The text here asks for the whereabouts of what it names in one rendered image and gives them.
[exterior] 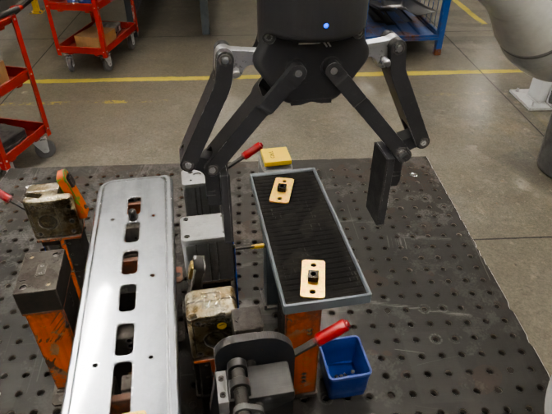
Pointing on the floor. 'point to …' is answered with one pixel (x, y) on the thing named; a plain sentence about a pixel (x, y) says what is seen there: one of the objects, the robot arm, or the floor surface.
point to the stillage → (407, 20)
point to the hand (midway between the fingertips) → (303, 213)
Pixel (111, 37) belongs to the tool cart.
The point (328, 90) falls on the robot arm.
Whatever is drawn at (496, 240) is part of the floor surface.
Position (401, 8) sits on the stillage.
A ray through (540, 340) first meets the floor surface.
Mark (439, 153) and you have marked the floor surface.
